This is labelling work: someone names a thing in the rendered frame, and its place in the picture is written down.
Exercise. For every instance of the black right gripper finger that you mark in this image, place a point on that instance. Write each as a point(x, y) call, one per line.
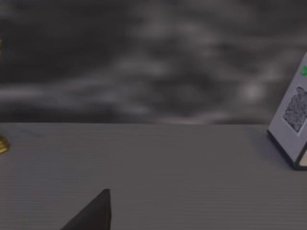
point(96, 213)

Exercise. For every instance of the gold metal object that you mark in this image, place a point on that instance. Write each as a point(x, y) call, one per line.
point(3, 145)

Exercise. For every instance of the white QR code sign stand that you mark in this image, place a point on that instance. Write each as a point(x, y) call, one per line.
point(291, 124)

